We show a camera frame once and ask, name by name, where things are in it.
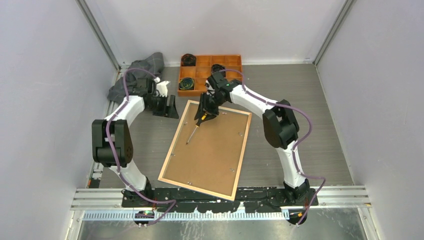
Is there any aluminium front rail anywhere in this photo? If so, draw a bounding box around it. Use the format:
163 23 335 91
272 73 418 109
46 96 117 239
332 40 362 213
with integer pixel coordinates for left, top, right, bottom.
71 185 371 222

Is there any aluminium rail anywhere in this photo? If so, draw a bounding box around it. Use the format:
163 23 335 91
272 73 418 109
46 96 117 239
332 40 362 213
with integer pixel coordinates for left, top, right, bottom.
71 185 371 222
86 64 128 188

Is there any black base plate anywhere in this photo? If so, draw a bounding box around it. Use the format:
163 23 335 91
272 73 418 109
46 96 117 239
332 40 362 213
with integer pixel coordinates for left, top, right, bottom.
121 187 319 214

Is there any grey checked cloth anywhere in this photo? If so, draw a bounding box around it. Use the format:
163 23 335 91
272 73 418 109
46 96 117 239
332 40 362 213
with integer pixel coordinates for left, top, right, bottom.
106 52 165 104

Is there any orange compartment tray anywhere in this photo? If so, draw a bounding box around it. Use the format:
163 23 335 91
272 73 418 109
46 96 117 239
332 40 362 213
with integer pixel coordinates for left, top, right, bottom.
177 54 243 97

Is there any black yellow screwdriver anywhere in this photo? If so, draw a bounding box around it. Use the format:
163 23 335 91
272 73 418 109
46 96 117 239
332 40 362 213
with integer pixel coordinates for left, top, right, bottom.
186 113 208 145

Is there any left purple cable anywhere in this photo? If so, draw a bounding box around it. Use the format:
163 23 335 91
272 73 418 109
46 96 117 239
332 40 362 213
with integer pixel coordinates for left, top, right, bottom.
105 68 177 227

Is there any black tape roll centre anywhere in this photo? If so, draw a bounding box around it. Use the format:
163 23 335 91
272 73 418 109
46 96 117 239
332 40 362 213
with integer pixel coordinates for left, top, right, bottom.
210 63 226 74

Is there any blue picture frame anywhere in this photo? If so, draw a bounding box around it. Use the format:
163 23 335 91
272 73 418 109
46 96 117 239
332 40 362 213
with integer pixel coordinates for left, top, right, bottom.
158 100 252 201

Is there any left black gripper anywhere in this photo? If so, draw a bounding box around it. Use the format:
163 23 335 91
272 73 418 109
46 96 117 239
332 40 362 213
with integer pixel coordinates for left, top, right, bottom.
147 93 179 119

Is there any black tape roll top left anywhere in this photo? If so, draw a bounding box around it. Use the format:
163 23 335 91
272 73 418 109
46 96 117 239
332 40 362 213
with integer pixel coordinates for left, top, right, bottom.
180 53 197 67

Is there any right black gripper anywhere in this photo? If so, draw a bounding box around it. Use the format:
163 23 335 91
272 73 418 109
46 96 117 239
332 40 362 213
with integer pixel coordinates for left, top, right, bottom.
195 92 226 123

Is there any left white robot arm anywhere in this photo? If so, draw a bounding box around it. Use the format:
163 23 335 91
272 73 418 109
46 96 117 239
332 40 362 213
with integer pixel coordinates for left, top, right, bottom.
91 77 179 207

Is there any green black tape roll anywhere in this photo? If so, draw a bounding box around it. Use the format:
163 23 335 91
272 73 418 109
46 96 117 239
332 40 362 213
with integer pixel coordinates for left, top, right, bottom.
178 77 195 91

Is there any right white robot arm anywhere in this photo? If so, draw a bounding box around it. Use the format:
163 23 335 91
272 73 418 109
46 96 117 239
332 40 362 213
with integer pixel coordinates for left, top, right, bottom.
194 71 310 205

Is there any aluminium left rail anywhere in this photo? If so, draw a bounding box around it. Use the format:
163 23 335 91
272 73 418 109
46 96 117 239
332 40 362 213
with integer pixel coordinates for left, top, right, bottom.
86 64 128 188

